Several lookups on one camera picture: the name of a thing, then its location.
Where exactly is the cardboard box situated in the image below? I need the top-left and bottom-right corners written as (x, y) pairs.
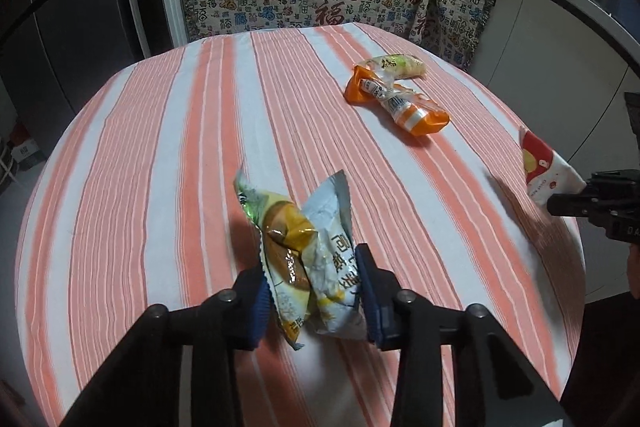
top-left (10, 139), bottom-right (41, 162)

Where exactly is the orange clear snack wrapper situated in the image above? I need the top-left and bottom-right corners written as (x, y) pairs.
top-left (344, 64), bottom-right (451, 136)

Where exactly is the yellow white snack wrapper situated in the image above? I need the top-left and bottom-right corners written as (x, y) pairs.
top-left (234, 164), bottom-right (372, 350)

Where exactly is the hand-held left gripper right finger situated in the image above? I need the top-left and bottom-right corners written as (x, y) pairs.
top-left (356, 244), bottom-right (571, 427)

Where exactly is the dark refrigerator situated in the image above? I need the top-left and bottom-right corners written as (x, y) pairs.
top-left (0, 0), bottom-right (146, 118)

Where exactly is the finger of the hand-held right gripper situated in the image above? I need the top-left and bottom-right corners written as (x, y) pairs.
top-left (546, 191), bottom-right (596, 219)

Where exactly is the kitchen counter cabinet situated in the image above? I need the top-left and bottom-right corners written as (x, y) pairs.
top-left (470, 0), bottom-right (640, 303)

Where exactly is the yellow green snack wrapper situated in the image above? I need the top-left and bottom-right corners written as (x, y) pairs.
top-left (365, 53), bottom-right (427, 79)

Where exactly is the red white snack wrapper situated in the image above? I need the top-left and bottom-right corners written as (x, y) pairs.
top-left (518, 127), bottom-right (586, 206)

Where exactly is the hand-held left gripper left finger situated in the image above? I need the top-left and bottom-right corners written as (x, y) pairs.
top-left (60, 264), bottom-right (273, 427)

